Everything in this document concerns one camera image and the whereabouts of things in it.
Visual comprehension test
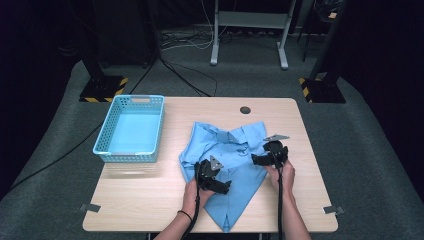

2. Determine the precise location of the hand-held gripper black cable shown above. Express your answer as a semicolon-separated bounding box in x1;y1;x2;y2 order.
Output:
275;151;285;240
180;162;202;240

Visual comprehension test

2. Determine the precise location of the person's right hand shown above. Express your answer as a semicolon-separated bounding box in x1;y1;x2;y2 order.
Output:
264;159;297;198

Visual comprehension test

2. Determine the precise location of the dark cabinet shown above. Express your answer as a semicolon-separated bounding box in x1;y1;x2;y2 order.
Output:
91;0;160;67

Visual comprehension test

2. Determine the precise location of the white metal stand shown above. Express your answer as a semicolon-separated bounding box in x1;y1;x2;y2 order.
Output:
209;0;297;71

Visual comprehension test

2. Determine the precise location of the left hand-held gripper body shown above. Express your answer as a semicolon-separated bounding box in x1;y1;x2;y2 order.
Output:
194;154;225;194

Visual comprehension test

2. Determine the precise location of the long black floor cable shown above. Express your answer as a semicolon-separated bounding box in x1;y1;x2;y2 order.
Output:
12;54;160;188

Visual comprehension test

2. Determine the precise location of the black wristband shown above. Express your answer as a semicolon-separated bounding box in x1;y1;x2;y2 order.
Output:
177;209;194;223

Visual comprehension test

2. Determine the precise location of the light blue shirt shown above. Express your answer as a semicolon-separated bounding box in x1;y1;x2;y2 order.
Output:
178;120;270;234

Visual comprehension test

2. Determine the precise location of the bundle of floor cables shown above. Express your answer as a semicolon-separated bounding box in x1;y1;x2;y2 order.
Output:
161;28;215;52

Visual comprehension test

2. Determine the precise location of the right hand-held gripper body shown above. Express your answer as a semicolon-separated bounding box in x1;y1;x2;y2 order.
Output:
262;133;291;167

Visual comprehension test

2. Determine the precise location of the person's left hand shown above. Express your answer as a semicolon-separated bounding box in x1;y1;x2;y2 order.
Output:
181;177;216;216

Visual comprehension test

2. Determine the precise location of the left hand-held gripper black cable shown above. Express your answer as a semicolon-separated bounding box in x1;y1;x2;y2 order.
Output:
180;162;202;240

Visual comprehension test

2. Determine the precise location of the black stand with striped base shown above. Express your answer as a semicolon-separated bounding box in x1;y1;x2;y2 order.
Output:
78;33;129;104
298;0;348;105

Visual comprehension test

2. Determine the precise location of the light blue plastic basket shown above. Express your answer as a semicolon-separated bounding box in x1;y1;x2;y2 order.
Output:
92;94;166;164

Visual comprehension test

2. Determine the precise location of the right hand-held gripper black cable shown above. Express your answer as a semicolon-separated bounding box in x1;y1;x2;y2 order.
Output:
275;151;285;240

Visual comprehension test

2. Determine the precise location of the grey tape piece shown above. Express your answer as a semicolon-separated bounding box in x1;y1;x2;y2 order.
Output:
79;203;102;214
322;205;346;216

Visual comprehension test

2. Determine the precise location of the looped black floor cable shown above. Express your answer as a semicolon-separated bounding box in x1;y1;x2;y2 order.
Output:
159;57;219;98

